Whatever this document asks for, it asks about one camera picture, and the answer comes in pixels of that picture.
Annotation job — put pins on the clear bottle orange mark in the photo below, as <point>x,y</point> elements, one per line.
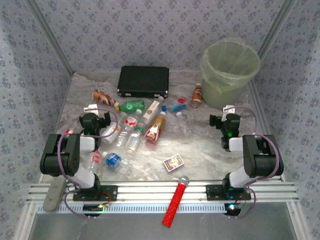
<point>111,131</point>

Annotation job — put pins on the brown swirl print bottle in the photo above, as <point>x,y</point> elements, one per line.
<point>102,97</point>

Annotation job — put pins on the small red white bottle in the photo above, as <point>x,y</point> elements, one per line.
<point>69,130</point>

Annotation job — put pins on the clear bottle red white label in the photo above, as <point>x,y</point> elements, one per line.
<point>130,122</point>

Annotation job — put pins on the green translucent waste bin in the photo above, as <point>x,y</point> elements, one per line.
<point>225,95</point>

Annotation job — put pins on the green plastic bottle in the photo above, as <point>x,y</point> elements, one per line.
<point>132,106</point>

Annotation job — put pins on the orange brown label bottle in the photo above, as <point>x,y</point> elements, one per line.
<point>196,96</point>

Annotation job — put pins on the clear bottle green cap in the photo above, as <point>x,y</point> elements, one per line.
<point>132,140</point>

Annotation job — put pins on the clear bottle white cap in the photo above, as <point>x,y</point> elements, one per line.
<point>183,123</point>

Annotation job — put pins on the clear bottle red cap band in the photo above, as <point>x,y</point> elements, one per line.
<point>93,161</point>

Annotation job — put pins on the clear bottle blue label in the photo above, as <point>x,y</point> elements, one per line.
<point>113,160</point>

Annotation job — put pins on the blue bottle blue cap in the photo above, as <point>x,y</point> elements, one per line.
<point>177,108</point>

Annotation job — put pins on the small red white item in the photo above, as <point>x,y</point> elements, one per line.
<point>180,100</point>

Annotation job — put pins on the red gold label bottle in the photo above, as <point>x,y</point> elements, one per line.
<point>155,128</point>

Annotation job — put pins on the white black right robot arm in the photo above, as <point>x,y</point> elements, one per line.
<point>260,155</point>

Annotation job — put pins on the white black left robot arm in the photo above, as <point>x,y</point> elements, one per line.
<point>75,152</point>

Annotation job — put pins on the black hard case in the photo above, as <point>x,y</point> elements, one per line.
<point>143,81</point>

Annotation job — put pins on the playing card box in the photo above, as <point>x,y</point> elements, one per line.
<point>173,162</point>

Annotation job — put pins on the grey cloth roll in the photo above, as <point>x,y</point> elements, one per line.
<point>53,192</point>

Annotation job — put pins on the small black controller board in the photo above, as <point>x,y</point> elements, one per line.
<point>232,209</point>
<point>92,209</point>

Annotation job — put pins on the red glitter microphone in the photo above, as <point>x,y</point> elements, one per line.
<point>175,201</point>

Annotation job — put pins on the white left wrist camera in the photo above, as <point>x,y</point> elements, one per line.
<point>90,108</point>

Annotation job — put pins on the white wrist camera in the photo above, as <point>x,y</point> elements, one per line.
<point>228,109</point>
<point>90,108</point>

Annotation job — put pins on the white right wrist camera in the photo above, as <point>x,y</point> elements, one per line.
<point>228,109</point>

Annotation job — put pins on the aluminium mounting rail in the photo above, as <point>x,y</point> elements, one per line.
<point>155,192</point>

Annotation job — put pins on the aluminium corner post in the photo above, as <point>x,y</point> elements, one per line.
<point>53,41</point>
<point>277,25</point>

